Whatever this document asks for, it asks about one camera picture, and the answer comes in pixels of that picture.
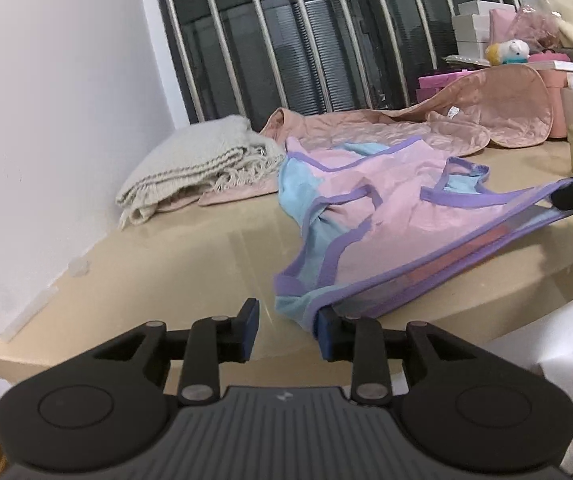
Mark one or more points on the large pale pink box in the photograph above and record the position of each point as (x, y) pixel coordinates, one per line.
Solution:
(556, 105)

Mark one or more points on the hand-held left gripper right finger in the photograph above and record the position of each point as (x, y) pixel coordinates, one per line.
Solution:
(326, 335)

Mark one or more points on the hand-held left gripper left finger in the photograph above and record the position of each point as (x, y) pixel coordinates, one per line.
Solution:
(249, 330)

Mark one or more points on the white flat box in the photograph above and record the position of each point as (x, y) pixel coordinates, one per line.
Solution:
(571, 66)

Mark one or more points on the pink scalloped foam piece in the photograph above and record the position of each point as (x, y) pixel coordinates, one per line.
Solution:
(549, 56)

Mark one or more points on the pink quilted jacket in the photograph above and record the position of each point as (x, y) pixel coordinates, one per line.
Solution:
(506, 105)

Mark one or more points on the stack of white boxes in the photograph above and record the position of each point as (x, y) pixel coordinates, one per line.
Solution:
(469, 30)

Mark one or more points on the pink flat box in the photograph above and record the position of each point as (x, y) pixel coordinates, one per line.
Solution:
(436, 82)

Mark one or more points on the white yellow plush toy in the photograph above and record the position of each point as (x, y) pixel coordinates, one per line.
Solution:
(511, 50)

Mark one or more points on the clear-wrapped pink bundle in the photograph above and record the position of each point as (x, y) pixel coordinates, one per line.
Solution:
(536, 27)

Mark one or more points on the dark patterned packet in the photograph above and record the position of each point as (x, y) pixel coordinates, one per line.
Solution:
(461, 59)

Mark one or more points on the cream knitted fringed scarf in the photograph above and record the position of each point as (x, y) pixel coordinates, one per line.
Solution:
(191, 160)

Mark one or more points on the pink blue purple-trimmed garment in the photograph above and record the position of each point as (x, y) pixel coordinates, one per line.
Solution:
(391, 195)

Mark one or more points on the window with metal bars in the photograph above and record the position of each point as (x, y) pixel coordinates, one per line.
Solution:
(286, 35)

